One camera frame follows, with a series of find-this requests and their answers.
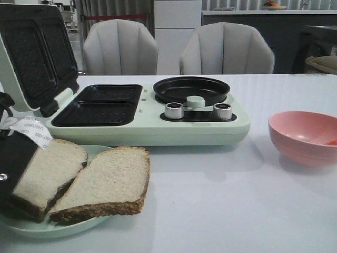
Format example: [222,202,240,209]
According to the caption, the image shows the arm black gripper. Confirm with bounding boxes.
[1,92,38,204]

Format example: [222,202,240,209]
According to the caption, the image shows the bread slice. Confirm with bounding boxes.
[49,146,150,222]
[4,139,88,222]

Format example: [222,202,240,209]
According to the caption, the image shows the mint green breakfast maker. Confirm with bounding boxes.
[1,4,250,147]

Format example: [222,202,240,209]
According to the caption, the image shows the pink plastic bowl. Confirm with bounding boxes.
[268,111,336,167]

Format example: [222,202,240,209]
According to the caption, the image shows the orange shrimp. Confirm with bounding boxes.
[325,140,337,145]

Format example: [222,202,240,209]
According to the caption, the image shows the white label tape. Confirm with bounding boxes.
[1,115,53,149]

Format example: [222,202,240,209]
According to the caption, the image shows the mint green plate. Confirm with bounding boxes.
[1,145,107,238]

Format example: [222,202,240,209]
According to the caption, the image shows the left grey upholstered chair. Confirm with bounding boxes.
[83,19,158,75]

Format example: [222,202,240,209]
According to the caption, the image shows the grey upholstered chair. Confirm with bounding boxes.
[83,19,158,75]
[180,22,275,75]

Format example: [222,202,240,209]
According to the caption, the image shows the left silver control knob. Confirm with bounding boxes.
[164,102,184,120]

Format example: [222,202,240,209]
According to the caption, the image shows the silver control knob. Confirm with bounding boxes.
[164,102,184,120]
[212,103,232,121]

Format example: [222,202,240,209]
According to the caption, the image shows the red barrier belt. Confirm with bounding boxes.
[84,13,147,21]

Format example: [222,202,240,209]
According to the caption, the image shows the black round frying pan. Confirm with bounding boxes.
[153,76,230,106]

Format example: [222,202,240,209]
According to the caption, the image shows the white cabinet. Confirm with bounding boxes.
[154,1,202,75]

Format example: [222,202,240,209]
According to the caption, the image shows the right silver control knob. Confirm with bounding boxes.
[212,103,232,121]

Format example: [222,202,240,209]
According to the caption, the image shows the right grey upholstered chair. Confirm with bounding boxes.
[180,22,275,75]

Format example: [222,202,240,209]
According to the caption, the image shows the fruit plate on counter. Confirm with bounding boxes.
[261,0,287,11]

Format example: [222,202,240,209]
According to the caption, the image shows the dark grey counter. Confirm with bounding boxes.
[202,10,336,74]

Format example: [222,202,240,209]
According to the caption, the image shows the beige sofa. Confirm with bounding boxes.
[305,55,336,75]

